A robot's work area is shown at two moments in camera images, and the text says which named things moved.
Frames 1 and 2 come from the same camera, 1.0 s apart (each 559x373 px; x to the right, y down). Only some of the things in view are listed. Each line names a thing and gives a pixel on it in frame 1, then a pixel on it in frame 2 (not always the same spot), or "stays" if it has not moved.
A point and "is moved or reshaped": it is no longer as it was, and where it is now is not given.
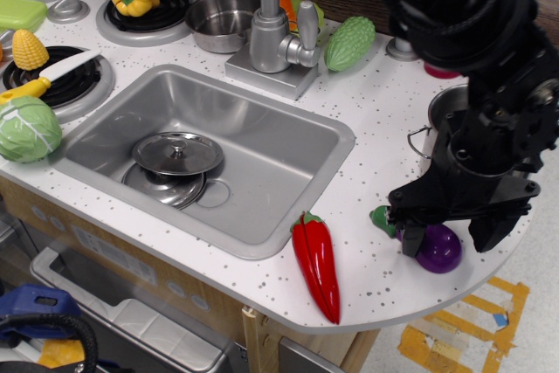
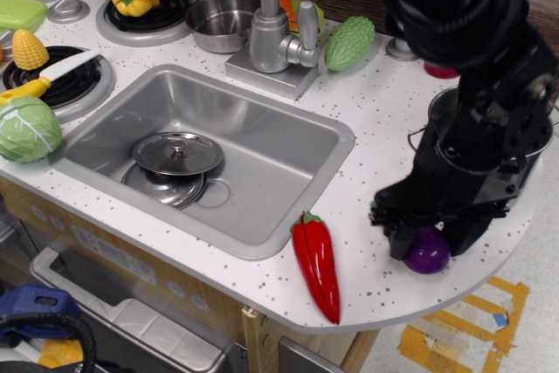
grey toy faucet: x=285 y=64 stays
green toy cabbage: x=30 y=129 stays
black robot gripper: x=460 y=195 -> x=465 y=202
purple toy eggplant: x=440 y=249 is moved or reshaped
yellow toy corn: x=28 y=52 stays
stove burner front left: x=79 y=97 stays
